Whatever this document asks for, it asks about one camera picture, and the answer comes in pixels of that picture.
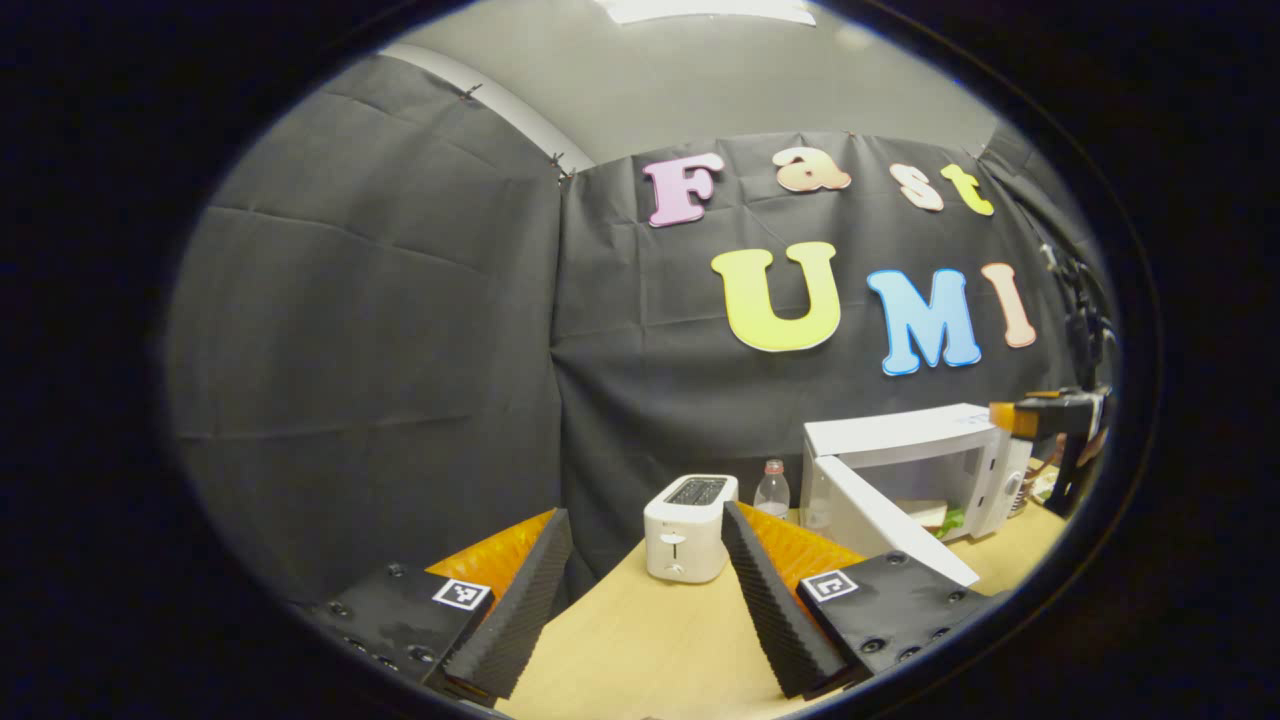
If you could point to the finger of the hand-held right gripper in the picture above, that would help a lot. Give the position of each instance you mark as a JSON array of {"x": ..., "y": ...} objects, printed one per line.
[{"x": 1005, "y": 420}]

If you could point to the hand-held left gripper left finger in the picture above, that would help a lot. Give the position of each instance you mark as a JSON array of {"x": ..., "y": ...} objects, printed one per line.
[{"x": 525, "y": 610}]

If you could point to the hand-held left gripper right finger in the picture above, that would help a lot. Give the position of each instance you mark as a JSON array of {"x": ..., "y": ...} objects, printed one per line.
[{"x": 775, "y": 610}]

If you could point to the white microwave oven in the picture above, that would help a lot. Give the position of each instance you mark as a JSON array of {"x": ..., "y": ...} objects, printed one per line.
[{"x": 900, "y": 435}]

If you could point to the sandwich with green lettuce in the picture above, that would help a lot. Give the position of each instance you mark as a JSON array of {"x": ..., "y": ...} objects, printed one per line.
[{"x": 935, "y": 517}]

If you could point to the white toaster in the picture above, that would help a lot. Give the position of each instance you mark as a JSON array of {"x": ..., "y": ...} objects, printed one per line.
[{"x": 685, "y": 540}]

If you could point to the clear plastic bottle red label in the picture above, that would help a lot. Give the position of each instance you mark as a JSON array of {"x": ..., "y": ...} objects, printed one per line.
[{"x": 771, "y": 492}]

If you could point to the black backdrop cloth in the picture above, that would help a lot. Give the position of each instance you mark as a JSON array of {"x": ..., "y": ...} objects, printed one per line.
[{"x": 400, "y": 350}]

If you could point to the large ceiling light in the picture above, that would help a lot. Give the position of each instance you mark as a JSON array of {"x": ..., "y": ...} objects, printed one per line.
[{"x": 700, "y": 10}]

